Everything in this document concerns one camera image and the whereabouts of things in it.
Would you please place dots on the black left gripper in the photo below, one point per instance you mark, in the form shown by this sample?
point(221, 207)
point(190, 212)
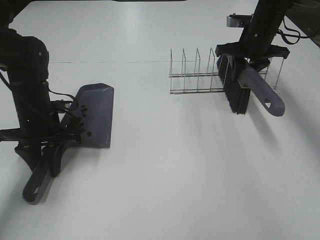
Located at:
point(52, 145)

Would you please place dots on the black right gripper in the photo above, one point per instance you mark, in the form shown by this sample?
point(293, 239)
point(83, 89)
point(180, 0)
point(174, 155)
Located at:
point(239, 52)

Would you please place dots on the purple plastic dustpan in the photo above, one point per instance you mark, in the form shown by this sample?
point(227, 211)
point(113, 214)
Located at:
point(99, 99)

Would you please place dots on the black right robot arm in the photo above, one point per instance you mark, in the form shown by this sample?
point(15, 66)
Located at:
point(259, 30)

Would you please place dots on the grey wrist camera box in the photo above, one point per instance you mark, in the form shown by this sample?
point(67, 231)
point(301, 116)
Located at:
point(238, 20)

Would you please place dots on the pile of coffee beans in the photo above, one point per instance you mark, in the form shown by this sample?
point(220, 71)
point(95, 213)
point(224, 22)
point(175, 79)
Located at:
point(81, 120)

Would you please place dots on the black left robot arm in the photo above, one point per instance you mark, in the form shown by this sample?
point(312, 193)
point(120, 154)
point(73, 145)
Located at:
point(44, 125)

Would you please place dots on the purple hand brush black bristles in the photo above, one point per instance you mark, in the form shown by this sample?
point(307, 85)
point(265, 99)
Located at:
point(240, 79)

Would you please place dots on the chrome wire dish rack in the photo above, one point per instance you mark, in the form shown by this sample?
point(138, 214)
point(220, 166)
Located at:
point(189, 79)

